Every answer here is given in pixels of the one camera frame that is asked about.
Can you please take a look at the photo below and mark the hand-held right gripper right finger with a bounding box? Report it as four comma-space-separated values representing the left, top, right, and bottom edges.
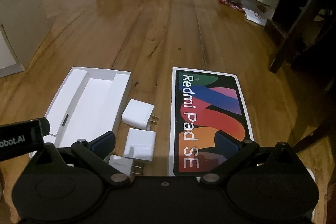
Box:
200, 132, 300, 186

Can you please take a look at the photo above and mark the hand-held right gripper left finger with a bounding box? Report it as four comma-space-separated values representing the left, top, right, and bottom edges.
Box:
35, 132, 131, 186

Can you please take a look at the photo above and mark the white charger plug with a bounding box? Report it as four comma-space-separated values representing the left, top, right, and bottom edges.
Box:
121, 99, 160, 126
108, 154, 145, 177
123, 128, 157, 163

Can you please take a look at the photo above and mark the colourful printed tablet box lid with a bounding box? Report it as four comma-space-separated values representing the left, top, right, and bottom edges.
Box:
168, 67, 255, 177

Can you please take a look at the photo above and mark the white box tray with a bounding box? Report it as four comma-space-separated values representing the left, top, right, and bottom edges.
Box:
29, 67, 132, 159

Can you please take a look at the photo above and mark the white cabinet tan top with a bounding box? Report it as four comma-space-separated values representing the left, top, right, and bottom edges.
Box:
0, 0, 44, 79

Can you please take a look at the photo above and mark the white paper bag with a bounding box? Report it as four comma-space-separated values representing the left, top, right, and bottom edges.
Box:
243, 5, 275, 28

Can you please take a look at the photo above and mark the red patterned bag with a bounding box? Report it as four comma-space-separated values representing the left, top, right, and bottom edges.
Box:
218, 0, 246, 13

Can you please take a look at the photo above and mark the dark wooden furniture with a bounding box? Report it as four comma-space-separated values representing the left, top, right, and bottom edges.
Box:
264, 0, 336, 75

